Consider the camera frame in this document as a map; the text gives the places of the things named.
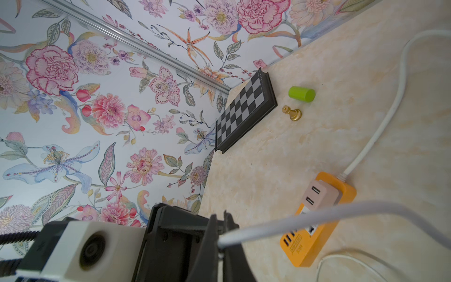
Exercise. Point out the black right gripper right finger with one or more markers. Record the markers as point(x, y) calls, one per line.
point(235, 265)

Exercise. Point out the black white folding chessboard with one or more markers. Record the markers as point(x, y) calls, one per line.
point(253, 103)

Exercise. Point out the green cylinder block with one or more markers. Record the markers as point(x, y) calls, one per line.
point(302, 94)

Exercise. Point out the gold chess pawn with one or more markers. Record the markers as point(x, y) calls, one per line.
point(294, 114)

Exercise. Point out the orange power strip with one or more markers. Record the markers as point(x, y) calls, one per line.
point(302, 246)

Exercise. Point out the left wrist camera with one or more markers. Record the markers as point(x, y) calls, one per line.
point(81, 251)

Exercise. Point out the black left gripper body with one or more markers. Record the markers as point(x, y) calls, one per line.
point(170, 245)

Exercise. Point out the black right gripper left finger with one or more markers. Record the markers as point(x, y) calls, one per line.
point(205, 267)

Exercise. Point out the pink usb wall charger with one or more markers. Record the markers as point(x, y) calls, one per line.
point(319, 195)

